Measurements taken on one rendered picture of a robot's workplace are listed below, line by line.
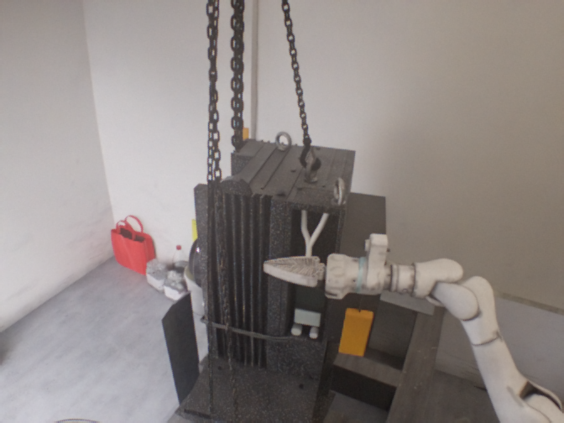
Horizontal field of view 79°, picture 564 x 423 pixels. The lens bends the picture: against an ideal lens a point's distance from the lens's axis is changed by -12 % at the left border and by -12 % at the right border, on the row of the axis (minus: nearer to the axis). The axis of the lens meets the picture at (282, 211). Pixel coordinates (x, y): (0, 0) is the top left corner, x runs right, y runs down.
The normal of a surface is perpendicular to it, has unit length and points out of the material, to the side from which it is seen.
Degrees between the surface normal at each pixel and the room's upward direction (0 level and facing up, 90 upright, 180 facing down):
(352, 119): 90
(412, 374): 0
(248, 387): 0
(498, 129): 90
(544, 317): 90
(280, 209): 90
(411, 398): 0
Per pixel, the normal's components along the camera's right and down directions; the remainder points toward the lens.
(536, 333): -0.44, 0.41
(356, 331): -0.22, 0.46
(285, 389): 0.04, -0.88
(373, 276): -0.11, -0.08
